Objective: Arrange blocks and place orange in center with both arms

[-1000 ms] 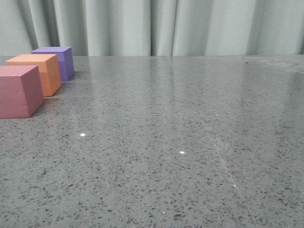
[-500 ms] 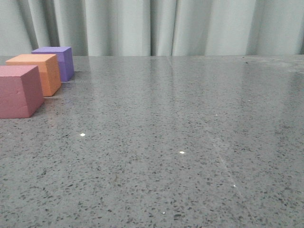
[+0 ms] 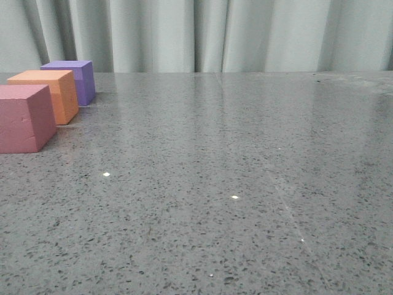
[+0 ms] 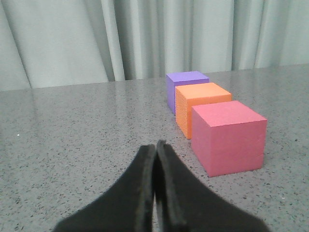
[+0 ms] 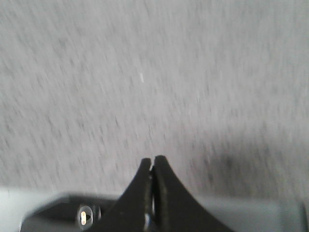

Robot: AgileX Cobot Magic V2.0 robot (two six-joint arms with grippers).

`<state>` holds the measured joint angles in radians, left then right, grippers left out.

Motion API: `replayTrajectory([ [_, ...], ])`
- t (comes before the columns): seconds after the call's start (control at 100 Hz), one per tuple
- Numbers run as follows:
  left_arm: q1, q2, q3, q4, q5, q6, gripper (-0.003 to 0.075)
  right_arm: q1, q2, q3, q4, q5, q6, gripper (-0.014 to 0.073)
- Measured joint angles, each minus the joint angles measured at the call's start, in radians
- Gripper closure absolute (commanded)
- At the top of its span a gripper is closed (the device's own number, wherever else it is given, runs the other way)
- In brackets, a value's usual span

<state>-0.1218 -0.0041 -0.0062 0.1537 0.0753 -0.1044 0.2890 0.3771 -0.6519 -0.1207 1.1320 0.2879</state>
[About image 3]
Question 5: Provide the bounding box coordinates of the orange foam cube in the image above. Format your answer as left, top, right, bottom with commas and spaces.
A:
7, 70, 79, 125

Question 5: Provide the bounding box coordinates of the pale grey-green curtain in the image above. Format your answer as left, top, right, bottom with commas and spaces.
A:
1, 1, 392, 73

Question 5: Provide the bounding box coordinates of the purple foam cube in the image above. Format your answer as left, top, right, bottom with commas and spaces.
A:
40, 60, 96, 106

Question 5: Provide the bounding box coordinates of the pink foam cube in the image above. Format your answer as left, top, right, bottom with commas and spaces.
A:
1, 85, 56, 154

